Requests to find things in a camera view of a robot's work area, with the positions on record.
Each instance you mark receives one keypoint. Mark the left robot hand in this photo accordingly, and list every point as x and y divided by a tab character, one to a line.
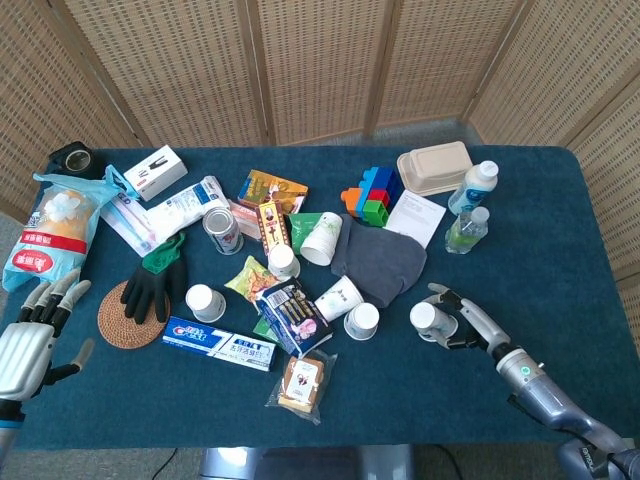
25	350

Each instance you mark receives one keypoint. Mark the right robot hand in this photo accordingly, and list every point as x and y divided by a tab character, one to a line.
475	320

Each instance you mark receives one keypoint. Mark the white paper cup blue flower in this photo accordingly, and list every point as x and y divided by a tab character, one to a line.
361	320
425	317
202	302
340	297

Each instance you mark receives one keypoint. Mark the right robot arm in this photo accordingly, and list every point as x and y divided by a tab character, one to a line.
540	390

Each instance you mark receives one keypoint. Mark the gray robot base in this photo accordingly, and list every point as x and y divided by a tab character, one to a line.
300	462

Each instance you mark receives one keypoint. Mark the white paper cup green flower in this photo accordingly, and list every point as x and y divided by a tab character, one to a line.
320	240
282	260

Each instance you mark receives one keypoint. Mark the teal table cloth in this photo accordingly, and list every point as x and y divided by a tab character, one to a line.
525	250

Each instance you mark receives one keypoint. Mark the clear bottle green label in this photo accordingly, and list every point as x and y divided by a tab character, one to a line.
465	232

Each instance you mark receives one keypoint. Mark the round woven coaster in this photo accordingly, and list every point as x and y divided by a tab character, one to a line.
130	332

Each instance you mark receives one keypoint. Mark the gray cloth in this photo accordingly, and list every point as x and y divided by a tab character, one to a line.
385	260

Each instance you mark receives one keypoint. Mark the white paper sheet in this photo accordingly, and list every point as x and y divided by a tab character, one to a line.
415	217

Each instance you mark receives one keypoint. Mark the light blue bread bag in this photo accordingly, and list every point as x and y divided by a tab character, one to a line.
50	225

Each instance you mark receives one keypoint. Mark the white milk drink bottle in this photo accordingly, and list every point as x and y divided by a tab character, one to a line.
472	187

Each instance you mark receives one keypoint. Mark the black green work glove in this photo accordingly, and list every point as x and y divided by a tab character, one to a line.
150	280

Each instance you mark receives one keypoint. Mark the beige lidded lunch box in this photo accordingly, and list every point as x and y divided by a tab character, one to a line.
435	167

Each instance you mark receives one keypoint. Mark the colourful toy brick block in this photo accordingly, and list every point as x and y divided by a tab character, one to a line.
375	195

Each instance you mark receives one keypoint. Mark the toothbrush pack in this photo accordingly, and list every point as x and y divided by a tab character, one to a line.
127	222

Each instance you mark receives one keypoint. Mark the dark blue sanitary pad pack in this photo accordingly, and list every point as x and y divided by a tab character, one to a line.
292	315

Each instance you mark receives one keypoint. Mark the wrapped cake slice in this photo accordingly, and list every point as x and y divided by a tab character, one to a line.
300	382

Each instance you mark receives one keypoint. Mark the blue Crest toothpaste box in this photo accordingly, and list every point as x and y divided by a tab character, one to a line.
215	342

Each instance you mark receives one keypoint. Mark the green tea sachet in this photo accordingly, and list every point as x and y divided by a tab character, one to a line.
300	227

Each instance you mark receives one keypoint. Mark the small green sachet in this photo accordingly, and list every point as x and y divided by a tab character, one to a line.
261	327

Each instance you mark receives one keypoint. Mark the white wipes pack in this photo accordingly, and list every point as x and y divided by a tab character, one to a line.
185	202

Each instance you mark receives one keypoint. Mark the white box with black print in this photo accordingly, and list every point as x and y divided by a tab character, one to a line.
155	172

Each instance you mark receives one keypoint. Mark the red yellow medicine box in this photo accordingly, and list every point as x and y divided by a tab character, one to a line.
272	225

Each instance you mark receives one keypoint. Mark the green white tin can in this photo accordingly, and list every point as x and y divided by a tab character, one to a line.
224	232

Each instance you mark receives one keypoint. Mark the yellow green snack packet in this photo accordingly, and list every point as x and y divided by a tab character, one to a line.
247	277

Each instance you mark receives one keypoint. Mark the yellow orange box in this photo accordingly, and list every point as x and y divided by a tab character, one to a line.
270	187

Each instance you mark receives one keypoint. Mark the pink white flat box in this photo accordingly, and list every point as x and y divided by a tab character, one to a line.
245	217

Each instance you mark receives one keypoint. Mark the woven folding screen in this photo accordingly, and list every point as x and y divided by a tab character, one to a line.
320	65

